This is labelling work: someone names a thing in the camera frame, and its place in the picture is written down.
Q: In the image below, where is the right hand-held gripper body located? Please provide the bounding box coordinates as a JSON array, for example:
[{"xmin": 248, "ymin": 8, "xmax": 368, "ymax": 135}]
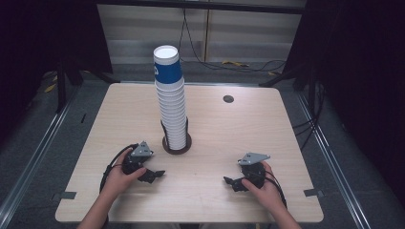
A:
[{"xmin": 237, "ymin": 152, "xmax": 271, "ymax": 189}]

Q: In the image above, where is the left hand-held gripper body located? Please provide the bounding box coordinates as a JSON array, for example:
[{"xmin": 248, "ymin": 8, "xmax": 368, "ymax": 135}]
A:
[{"xmin": 121, "ymin": 140, "xmax": 155, "ymax": 176}]

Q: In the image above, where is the black cup holder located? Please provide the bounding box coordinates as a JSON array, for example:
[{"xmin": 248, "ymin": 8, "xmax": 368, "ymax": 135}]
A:
[{"xmin": 160, "ymin": 116, "xmax": 193, "ymax": 156}]

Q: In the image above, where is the stack of white paper cups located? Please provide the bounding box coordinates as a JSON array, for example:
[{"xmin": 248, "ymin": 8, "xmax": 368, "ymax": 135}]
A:
[{"xmin": 152, "ymin": 44, "xmax": 189, "ymax": 152}]

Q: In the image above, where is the person's right hand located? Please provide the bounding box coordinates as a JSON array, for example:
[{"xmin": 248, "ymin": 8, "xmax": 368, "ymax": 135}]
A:
[{"xmin": 241, "ymin": 160, "xmax": 286, "ymax": 209}]

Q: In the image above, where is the person's left hand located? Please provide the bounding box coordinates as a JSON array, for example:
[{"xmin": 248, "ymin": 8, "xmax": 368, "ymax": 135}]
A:
[{"xmin": 100, "ymin": 156, "xmax": 148, "ymax": 198}]

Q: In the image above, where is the grey tape strip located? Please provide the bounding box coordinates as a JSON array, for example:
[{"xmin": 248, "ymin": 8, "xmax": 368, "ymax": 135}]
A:
[
  {"xmin": 303, "ymin": 188, "xmax": 325, "ymax": 198},
  {"xmin": 52, "ymin": 191, "xmax": 77, "ymax": 201}
]

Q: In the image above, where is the black metal stand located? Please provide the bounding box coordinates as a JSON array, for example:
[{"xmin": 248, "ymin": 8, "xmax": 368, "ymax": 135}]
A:
[
  {"xmin": 54, "ymin": 60, "xmax": 116, "ymax": 114},
  {"xmin": 258, "ymin": 61, "xmax": 319, "ymax": 94}
]

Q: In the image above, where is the black curtain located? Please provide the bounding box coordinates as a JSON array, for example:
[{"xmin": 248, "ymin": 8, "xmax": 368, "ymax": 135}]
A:
[
  {"xmin": 0, "ymin": 0, "xmax": 113, "ymax": 141},
  {"xmin": 283, "ymin": 0, "xmax": 405, "ymax": 204}
]

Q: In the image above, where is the black crossbeam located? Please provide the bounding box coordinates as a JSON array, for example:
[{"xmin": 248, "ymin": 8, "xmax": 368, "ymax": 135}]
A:
[{"xmin": 95, "ymin": 0, "xmax": 308, "ymax": 15}]

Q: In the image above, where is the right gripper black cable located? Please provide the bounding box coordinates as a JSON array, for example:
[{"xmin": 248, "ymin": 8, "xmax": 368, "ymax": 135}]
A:
[{"xmin": 265, "ymin": 171, "xmax": 288, "ymax": 209}]

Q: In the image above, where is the bundle of black floor cables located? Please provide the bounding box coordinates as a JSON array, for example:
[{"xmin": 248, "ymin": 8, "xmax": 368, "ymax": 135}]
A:
[{"xmin": 291, "ymin": 80, "xmax": 327, "ymax": 151}]

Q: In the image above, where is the metal floor rail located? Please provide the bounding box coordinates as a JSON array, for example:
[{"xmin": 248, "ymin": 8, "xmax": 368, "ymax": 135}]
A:
[
  {"xmin": 0, "ymin": 85, "xmax": 81, "ymax": 221},
  {"xmin": 295, "ymin": 92, "xmax": 373, "ymax": 229}
]

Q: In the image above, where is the black hanging cable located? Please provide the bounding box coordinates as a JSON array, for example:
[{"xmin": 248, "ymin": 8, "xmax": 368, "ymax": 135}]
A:
[{"xmin": 177, "ymin": 7, "xmax": 288, "ymax": 73}]

